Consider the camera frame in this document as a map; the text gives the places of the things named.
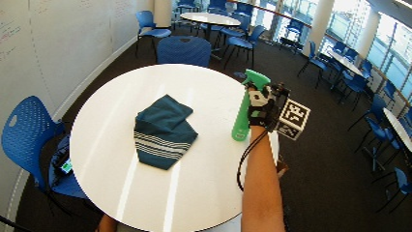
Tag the black device with green screen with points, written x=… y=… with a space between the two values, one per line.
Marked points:
x=66 y=167

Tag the long white table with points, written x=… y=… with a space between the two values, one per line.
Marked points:
x=397 y=125
x=346 y=62

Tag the green spray bottle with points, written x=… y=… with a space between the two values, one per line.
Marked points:
x=242 y=124

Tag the round white table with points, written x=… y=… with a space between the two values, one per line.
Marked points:
x=210 y=18

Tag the white marker cube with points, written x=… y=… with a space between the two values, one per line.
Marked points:
x=294 y=118

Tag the teal striped cloth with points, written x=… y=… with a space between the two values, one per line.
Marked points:
x=166 y=132

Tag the group of blue chairs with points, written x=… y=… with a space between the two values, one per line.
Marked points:
x=365 y=87

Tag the white pillar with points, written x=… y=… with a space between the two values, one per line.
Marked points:
x=318 y=25
x=163 y=13

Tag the blue perforated chair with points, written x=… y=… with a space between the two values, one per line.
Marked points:
x=29 y=135
x=149 y=27
x=183 y=51
x=245 y=42

